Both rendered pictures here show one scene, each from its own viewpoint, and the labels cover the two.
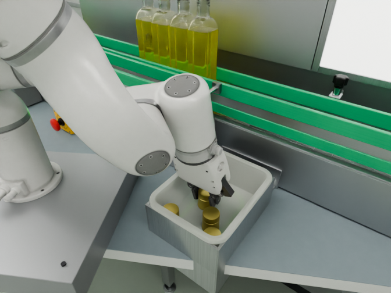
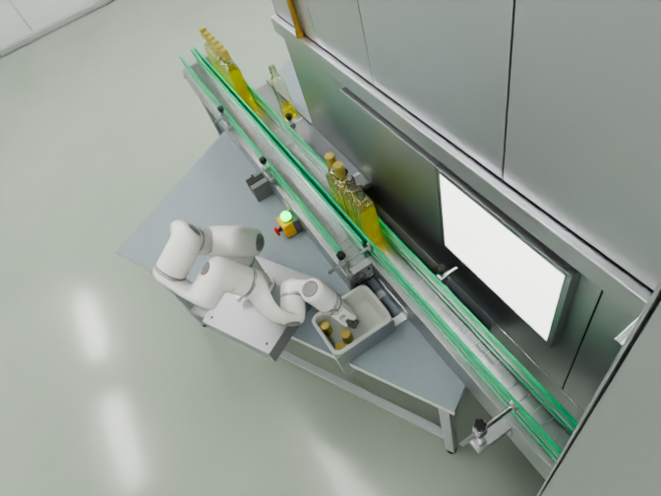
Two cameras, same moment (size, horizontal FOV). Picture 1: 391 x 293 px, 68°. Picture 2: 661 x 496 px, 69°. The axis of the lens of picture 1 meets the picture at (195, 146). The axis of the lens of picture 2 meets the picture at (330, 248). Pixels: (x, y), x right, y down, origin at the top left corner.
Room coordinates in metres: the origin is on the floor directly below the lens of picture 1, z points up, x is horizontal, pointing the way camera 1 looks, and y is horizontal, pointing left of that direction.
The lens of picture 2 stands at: (-0.18, -0.56, 2.20)
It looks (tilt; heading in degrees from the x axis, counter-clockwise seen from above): 51 degrees down; 40
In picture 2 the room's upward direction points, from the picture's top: 22 degrees counter-clockwise
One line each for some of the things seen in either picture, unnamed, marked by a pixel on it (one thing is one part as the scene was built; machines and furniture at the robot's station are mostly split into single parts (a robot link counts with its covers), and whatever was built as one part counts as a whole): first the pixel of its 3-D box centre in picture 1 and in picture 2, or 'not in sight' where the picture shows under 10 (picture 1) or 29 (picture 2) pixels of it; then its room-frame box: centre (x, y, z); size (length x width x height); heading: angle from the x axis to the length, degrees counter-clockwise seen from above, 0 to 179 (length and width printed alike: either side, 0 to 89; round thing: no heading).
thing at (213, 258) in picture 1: (219, 195); (360, 320); (0.44, -0.05, 0.79); 0.27 x 0.17 x 0.08; 143
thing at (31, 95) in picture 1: (22, 92); (259, 186); (0.94, 0.61, 0.79); 0.08 x 0.08 x 0.08; 53
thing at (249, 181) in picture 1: (212, 200); (352, 324); (0.42, -0.04, 0.80); 0.22 x 0.17 x 0.09; 143
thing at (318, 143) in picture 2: not in sight; (306, 136); (1.22, 0.49, 0.84); 0.95 x 0.09 x 0.11; 53
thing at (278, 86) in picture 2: not in sight; (280, 92); (1.30, 0.60, 1.01); 0.06 x 0.06 x 0.26; 49
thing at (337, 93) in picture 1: (335, 100); (447, 276); (0.59, -0.32, 0.94); 0.07 x 0.04 x 0.13; 143
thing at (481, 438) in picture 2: not in sight; (487, 431); (0.19, -0.52, 0.90); 0.17 x 0.05 x 0.23; 143
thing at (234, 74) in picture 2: not in sight; (235, 76); (1.39, 0.89, 1.02); 0.06 x 0.06 x 0.28; 53
